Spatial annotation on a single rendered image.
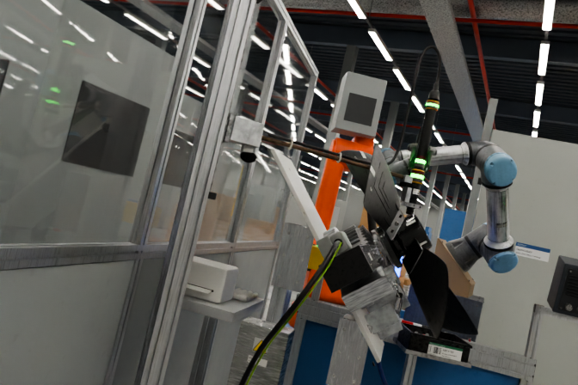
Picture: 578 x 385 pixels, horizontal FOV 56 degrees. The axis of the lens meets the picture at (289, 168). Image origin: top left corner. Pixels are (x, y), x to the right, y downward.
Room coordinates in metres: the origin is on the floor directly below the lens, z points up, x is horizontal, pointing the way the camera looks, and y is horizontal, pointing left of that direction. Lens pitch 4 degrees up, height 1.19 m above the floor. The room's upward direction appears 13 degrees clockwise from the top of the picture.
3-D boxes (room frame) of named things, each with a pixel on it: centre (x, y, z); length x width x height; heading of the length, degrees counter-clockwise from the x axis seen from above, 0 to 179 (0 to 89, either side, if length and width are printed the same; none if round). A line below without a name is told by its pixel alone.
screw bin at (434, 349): (1.96, -0.64, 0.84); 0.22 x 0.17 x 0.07; 91
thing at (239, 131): (1.58, 0.16, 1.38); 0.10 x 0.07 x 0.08; 112
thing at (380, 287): (1.49, -0.28, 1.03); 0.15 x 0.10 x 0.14; 77
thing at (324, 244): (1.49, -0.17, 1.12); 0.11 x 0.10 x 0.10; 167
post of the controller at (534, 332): (2.03, -1.02, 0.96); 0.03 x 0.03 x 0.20; 77
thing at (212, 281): (1.76, 0.18, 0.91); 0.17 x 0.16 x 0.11; 77
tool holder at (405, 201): (1.80, -0.42, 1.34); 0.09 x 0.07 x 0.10; 112
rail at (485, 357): (2.13, -0.61, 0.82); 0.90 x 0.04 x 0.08; 77
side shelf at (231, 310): (1.82, 0.14, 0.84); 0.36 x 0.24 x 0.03; 167
